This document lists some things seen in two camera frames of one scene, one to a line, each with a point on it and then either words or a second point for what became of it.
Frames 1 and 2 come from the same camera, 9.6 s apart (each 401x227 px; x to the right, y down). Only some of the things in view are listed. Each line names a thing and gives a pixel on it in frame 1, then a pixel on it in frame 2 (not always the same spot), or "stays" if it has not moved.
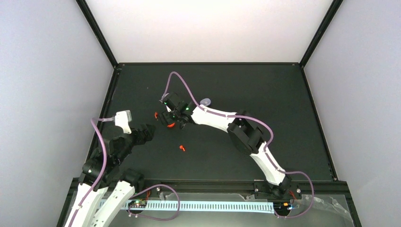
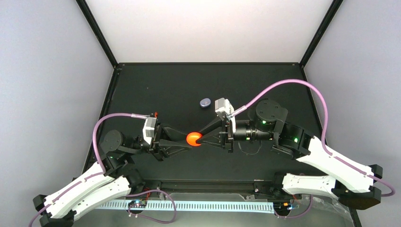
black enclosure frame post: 96,32 stays
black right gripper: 165,117 to 225,138
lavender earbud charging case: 205,101 stays
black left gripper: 141,139 to 160,147
